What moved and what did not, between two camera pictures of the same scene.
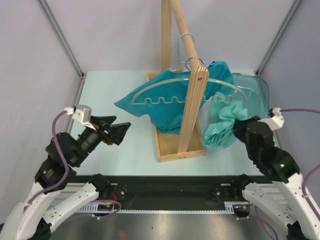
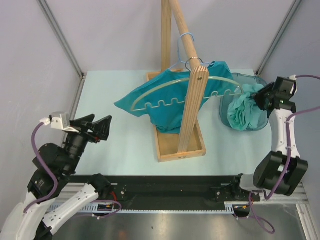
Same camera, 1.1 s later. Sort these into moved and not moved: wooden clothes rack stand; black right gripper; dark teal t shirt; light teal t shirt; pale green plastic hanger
Moved: light teal t shirt; black right gripper; pale green plastic hanger
Not moved: wooden clothes rack stand; dark teal t shirt
